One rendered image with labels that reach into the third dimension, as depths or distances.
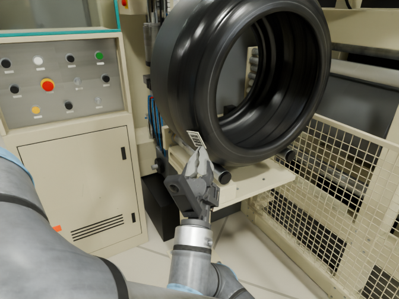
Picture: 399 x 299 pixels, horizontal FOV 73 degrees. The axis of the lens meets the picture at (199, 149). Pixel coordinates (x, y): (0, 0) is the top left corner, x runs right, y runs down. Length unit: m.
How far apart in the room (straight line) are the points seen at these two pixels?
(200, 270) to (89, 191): 1.01
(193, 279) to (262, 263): 1.21
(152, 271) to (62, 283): 1.53
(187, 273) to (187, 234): 0.08
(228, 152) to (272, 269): 1.12
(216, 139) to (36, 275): 0.59
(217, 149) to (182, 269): 0.33
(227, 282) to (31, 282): 0.55
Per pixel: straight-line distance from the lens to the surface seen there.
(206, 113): 0.69
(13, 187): 0.29
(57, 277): 0.22
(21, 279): 0.22
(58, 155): 1.40
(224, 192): 0.87
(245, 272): 1.74
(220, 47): 0.67
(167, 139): 1.08
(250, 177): 1.03
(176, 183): 0.59
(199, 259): 0.62
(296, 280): 1.78
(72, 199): 1.53
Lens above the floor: 1.37
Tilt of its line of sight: 28 degrees down
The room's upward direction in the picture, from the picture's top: straight up
